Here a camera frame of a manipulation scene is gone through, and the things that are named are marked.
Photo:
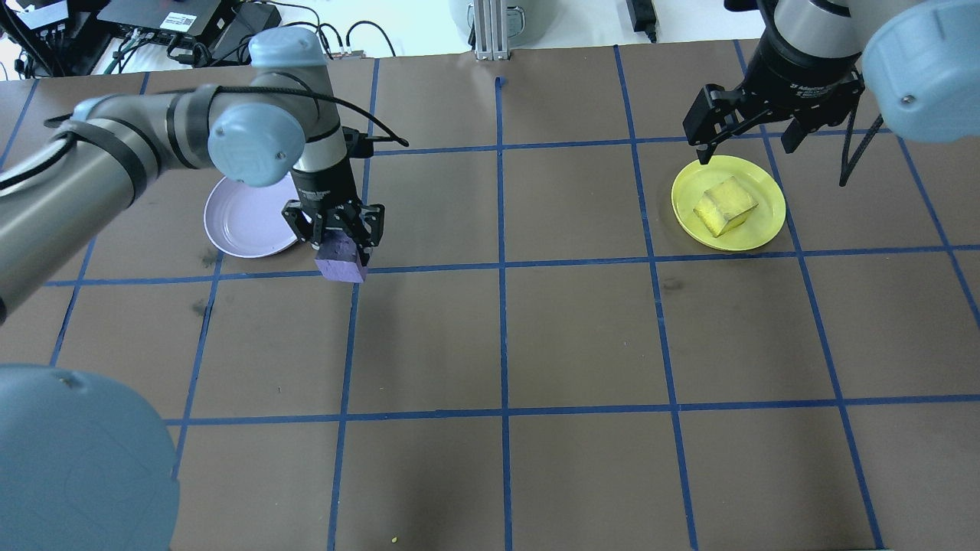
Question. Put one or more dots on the black device with ports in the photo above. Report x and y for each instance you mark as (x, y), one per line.
(38, 14)

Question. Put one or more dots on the purple round plate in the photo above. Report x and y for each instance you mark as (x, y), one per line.
(245, 226)

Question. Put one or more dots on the plain black electronics box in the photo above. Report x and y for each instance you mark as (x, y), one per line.
(253, 23)

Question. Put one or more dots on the black power adapter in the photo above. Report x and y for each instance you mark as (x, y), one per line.
(639, 14)

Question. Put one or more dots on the black box with label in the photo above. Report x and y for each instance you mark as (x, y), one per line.
(153, 15)

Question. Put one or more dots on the aluminium profile post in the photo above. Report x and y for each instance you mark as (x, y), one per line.
(490, 30)

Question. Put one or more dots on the yellow round plate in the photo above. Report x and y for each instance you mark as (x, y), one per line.
(766, 214)

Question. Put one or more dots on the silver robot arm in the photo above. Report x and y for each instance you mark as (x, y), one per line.
(115, 153)
(919, 69)

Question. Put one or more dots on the yellow foam block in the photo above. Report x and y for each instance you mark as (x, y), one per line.
(723, 207)

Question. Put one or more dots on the purple foam block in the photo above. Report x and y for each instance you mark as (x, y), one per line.
(341, 264)

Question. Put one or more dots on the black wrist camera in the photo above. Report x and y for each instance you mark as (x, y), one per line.
(358, 143)

